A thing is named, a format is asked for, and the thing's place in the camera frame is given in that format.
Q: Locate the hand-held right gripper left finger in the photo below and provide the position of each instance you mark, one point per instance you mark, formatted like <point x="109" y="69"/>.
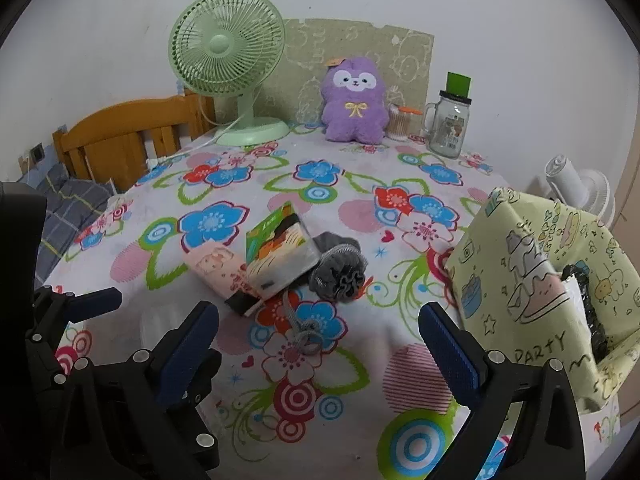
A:
<point x="187" y="355"/>

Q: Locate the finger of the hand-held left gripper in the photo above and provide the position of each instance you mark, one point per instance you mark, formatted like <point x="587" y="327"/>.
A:
<point x="207" y="455"/>
<point x="95" y="302"/>

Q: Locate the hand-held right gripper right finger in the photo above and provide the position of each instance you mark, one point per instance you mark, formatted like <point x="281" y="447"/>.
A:
<point x="450" y="360"/>

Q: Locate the yellow cartoon storage box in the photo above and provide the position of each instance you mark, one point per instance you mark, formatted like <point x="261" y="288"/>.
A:
<point x="525" y="280"/>

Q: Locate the green tissue packet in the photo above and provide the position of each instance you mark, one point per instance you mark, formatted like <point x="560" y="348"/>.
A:
<point x="280" y="255"/>

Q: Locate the grey mesh bath pouf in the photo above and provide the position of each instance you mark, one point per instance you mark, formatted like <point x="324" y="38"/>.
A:
<point x="335" y="270"/>

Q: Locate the dark speckled cloth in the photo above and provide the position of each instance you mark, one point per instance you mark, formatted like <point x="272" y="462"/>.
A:
<point x="597" y="330"/>

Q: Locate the plaid cushion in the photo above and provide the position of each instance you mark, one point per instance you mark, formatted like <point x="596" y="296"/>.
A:
<point x="70" y="205"/>

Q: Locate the white fan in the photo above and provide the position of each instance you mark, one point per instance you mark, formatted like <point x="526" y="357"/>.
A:
<point x="575" y="180"/>

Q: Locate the glass mug jar green lid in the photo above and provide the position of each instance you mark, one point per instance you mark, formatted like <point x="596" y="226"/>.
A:
<point x="450" y="130"/>

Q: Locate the cotton swab jar orange lid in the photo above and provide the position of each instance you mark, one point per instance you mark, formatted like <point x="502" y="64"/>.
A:
<point x="399" y="122"/>

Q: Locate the purple plush toy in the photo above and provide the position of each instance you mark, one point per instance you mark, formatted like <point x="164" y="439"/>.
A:
<point x="352" y="110"/>

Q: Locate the green desk fan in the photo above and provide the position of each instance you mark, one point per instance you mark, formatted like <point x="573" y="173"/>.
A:
<point x="225" y="42"/>

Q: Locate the green patterned board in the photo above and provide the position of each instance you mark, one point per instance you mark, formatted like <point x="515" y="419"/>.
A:
<point x="310" y="45"/>

